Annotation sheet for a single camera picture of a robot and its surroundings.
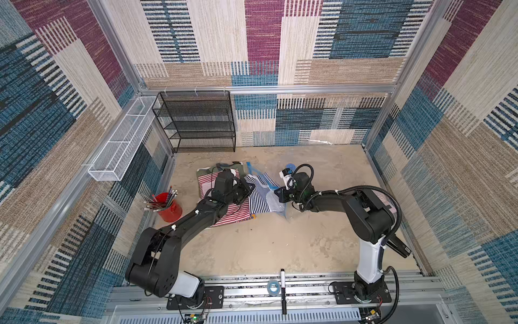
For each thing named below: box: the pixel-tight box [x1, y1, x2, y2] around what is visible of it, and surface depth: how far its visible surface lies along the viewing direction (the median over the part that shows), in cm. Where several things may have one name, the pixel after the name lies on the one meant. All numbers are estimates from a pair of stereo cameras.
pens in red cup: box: [142, 185, 179, 212], surface depth 89 cm
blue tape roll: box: [267, 280, 282, 297], surface depth 77 cm
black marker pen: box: [280, 268, 287, 316], surface depth 76 cm
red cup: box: [151, 192, 183, 223], surface depth 90 cm
